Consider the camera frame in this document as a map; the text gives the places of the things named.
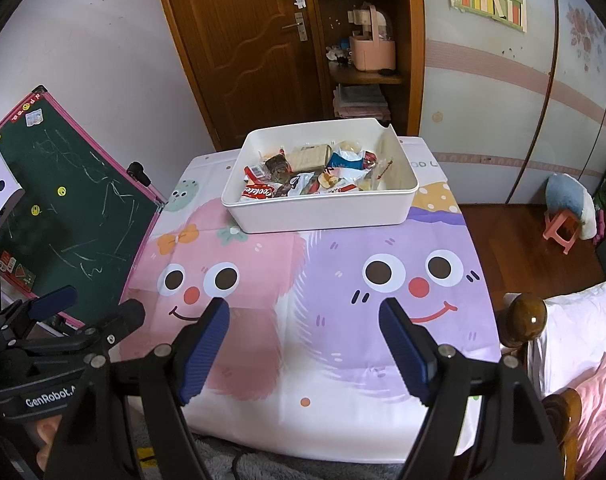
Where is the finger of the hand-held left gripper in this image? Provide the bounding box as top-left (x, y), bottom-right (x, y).
top-left (0, 285), bottom-right (78, 361)
top-left (7, 299), bottom-right (146, 362)

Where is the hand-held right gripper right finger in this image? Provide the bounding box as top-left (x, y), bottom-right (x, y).
top-left (378, 297), bottom-right (566, 480)

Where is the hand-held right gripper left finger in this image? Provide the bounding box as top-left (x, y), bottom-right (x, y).
top-left (43, 296), bottom-right (231, 480)

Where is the white plastic bin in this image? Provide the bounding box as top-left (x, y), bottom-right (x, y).
top-left (221, 117), bottom-right (419, 235)

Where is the red cookie packet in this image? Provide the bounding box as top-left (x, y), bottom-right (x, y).
top-left (240, 182), bottom-right (276, 203)

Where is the red and white snack packet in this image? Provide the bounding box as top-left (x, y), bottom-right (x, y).
top-left (288, 172), bottom-right (359, 196)

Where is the dark chocolate snack packet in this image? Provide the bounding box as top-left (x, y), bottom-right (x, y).
top-left (264, 155), bottom-right (291, 183)

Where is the blue snack packet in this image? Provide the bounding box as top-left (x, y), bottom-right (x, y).
top-left (327, 151), bottom-right (366, 171)

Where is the beige wafer packet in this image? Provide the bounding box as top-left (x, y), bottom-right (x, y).
top-left (287, 144), bottom-right (334, 171)

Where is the person's left hand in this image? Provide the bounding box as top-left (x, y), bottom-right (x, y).
top-left (26, 415), bottom-right (64, 471)

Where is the wooden bedpost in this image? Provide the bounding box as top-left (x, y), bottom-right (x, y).
top-left (498, 292), bottom-right (584, 480)

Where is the white pillow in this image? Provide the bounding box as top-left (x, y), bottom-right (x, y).
top-left (528, 270), bottom-right (606, 401)

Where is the pink blanket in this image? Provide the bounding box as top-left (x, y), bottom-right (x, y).
top-left (565, 350), bottom-right (606, 480)

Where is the pink plastic stool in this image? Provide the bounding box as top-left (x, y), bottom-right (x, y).
top-left (543, 210), bottom-right (581, 256)

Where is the blue plush cushion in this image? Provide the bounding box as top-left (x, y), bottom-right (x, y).
top-left (545, 172), bottom-right (598, 241)

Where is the floral sliding-door wardrobe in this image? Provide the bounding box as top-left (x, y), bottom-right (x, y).
top-left (418, 0), bottom-right (606, 206)

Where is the stack of folded towels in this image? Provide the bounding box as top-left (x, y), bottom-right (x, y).
top-left (333, 84), bottom-right (390, 120)

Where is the brown wooden door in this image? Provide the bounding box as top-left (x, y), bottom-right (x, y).
top-left (150, 0), bottom-right (329, 151)

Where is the wooden corner shelf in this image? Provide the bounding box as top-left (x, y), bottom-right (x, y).
top-left (305, 0), bottom-right (426, 136)

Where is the pink basket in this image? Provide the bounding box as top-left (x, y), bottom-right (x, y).
top-left (348, 2), bottom-right (398, 72)

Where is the green chalkboard with pink frame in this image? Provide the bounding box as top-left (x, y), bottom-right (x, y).
top-left (0, 85), bottom-right (166, 331)

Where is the metal door handle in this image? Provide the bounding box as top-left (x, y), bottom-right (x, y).
top-left (282, 11), bottom-right (308, 43)

